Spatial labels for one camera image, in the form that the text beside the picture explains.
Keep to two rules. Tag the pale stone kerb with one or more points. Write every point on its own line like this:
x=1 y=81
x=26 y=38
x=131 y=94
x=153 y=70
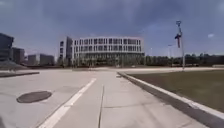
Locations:
x=173 y=96

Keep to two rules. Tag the dark grey building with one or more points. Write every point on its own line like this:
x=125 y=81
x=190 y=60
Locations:
x=6 y=48

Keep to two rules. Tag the low grey buildings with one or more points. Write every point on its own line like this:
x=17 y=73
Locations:
x=33 y=58

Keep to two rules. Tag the row of dark trees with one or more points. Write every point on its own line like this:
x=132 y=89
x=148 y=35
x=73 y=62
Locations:
x=186 y=60

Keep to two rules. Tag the round dark manhole cover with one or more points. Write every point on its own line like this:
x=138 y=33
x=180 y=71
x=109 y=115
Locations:
x=34 y=96

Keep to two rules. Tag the pale concrete slab pavement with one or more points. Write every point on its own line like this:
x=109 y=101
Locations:
x=126 y=106

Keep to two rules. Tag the tall pole with red sign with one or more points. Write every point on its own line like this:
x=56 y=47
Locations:
x=180 y=43

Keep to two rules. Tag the large white multi-storey building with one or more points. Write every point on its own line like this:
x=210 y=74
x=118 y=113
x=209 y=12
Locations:
x=103 y=50

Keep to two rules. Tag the dull green grass field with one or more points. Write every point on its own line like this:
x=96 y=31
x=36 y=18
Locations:
x=193 y=83

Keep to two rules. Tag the white painted line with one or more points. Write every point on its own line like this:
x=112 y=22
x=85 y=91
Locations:
x=71 y=101

